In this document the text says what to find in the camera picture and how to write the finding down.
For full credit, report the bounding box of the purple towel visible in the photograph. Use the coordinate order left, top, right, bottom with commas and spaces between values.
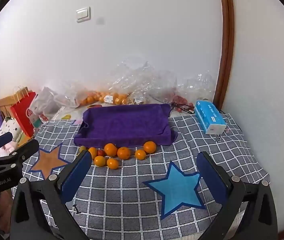
73, 103, 178, 148

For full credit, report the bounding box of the white dotted plush toy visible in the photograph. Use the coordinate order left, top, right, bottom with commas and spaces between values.
0, 117, 23, 143

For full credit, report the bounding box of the pile of red cherry tomatoes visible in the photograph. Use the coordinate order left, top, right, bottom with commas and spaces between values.
171, 94, 195, 112

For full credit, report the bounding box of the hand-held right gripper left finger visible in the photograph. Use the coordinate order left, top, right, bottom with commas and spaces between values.
9, 150, 92, 240

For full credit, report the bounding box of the orange mandarin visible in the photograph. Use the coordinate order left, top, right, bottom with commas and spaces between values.
143, 141, 157, 154
117, 146, 131, 160
93, 155, 106, 167
106, 158, 119, 170
134, 149, 147, 160
104, 143, 118, 157

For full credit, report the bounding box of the crumpled clear plastic bag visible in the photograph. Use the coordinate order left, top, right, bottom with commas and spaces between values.
154, 70, 216, 105

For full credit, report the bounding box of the white fruit-print sheet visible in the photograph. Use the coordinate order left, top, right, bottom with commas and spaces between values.
49, 106, 87, 122

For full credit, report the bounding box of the grey checkered star mat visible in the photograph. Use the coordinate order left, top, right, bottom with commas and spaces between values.
12, 112, 271, 240

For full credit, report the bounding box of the white wall light switch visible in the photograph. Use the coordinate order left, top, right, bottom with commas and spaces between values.
76, 7, 91, 22

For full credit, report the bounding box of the blue tissue pack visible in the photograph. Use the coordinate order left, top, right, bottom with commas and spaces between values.
194, 100, 227, 135

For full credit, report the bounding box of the red paper bag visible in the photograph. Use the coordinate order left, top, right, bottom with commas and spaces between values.
10, 86, 43, 138

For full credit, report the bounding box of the clear bag of brown fruits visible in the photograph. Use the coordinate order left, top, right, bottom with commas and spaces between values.
129, 90, 152, 105

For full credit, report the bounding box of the brown wooden door frame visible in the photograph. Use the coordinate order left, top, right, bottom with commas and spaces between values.
212, 0, 235, 104

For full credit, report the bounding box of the clear bag of small oranges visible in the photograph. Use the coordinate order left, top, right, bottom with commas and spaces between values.
105, 57, 157, 106

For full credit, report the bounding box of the clear bag of mandarins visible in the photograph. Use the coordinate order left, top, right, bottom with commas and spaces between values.
64, 82, 107, 108

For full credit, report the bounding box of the white plastic bag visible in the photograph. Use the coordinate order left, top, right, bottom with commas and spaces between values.
30, 86, 66, 123

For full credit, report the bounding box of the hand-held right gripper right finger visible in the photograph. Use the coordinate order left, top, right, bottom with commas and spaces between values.
196, 151, 279, 240

